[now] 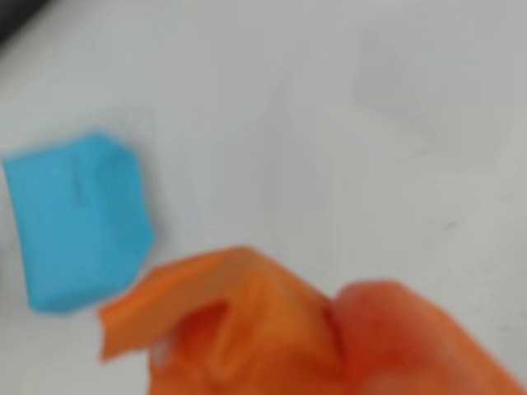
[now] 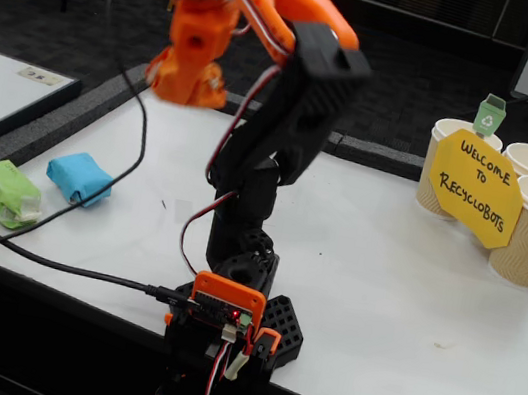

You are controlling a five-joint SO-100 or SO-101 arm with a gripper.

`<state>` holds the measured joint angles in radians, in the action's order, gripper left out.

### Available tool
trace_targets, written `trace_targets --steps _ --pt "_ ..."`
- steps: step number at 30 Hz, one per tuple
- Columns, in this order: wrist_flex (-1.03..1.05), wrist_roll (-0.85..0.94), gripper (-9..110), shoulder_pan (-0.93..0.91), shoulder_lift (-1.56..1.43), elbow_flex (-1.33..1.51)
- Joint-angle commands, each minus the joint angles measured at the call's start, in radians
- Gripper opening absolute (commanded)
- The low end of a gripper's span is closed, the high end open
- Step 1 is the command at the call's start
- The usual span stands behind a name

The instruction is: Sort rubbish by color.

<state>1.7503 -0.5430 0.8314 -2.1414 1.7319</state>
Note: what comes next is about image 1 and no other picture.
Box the orange paper rubbish packet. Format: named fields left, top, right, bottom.
left=97, top=245, right=345, bottom=395

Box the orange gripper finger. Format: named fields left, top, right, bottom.
left=327, top=278, right=527, bottom=395

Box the blue paper rubbish packet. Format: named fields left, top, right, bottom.
left=2, top=129, right=156, bottom=317

